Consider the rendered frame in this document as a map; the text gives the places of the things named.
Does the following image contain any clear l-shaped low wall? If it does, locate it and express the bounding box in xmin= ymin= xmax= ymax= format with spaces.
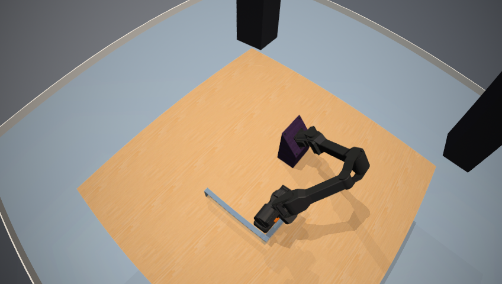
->
xmin=205 ymin=192 xmax=284 ymax=245

